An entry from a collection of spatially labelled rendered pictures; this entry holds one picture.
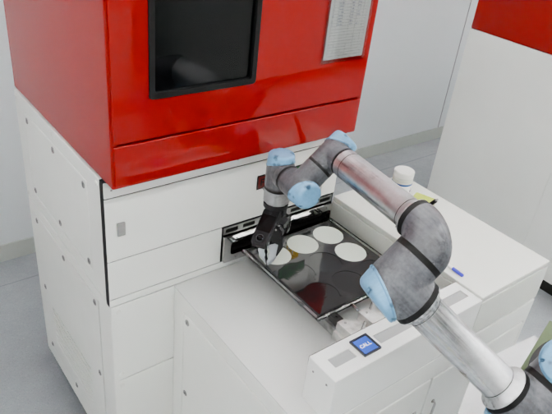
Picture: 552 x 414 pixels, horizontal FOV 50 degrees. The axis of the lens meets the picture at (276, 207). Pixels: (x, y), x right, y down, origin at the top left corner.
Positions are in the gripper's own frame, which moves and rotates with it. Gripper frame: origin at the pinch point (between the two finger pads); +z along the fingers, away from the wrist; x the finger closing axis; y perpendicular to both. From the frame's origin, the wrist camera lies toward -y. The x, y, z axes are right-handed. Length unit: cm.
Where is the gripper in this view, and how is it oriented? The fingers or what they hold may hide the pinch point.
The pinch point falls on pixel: (266, 262)
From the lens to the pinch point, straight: 176.6
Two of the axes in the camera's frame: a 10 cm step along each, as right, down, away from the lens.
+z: -1.0, 8.5, 5.2
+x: -9.1, -2.9, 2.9
